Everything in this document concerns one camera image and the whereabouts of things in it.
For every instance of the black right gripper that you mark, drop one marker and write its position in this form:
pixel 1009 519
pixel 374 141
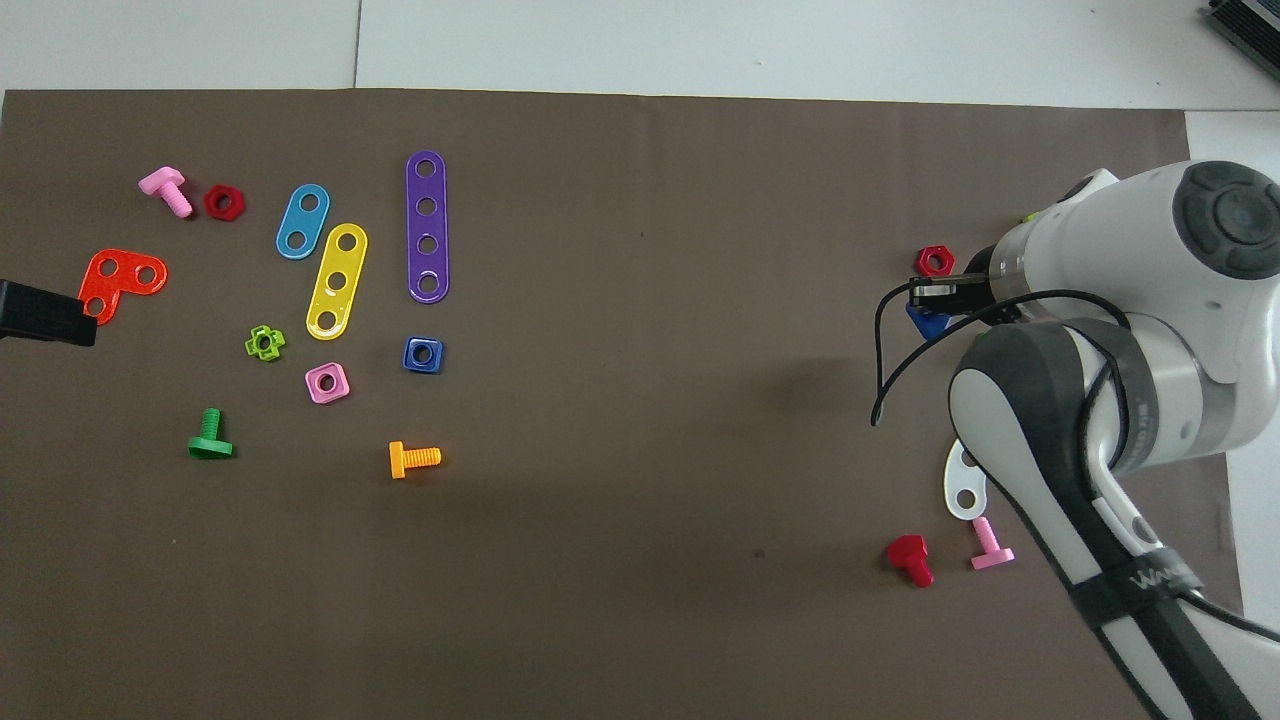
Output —
pixel 983 290

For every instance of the blue plastic screw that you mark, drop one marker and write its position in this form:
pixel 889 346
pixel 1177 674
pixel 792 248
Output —
pixel 925 325

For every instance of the blue square nut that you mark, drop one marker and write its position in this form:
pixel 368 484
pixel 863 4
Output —
pixel 409 356

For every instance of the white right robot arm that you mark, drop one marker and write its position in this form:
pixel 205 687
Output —
pixel 1100 300

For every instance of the red hex nut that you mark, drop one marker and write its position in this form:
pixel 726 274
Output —
pixel 211 203
pixel 923 262

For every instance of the pink plastic screw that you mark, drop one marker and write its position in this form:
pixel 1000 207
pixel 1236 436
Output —
pixel 990 548
pixel 160 183

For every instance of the lime flower nut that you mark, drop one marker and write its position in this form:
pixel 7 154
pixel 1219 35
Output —
pixel 252 344

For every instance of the dark green plastic screw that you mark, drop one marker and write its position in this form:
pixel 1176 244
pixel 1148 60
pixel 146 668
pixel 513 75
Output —
pixel 210 445

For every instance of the red plastic screw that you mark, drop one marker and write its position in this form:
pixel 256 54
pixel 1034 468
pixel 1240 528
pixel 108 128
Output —
pixel 908 555

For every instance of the pink square nut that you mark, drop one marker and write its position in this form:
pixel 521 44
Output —
pixel 314 385

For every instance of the orange plastic screw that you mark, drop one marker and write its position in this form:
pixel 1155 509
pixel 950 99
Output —
pixel 400 460

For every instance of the orange heart-shaped holed plate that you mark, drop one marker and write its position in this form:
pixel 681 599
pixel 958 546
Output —
pixel 125 280

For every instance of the white curved holed plate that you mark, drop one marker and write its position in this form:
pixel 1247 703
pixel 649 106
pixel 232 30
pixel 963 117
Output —
pixel 965 475

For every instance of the blue two-hole plate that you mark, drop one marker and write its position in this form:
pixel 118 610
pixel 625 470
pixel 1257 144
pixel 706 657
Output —
pixel 303 222

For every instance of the yellow three-hole plate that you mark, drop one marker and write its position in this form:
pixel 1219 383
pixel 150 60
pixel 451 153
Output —
pixel 342 262

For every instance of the brown table mat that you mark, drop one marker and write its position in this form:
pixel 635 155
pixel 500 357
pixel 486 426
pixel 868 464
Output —
pixel 620 400

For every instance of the purple four-hole plate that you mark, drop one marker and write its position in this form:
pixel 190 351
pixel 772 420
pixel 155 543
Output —
pixel 427 225

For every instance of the black ribbed device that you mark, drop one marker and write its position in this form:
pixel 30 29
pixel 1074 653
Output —
pixel 1250 30

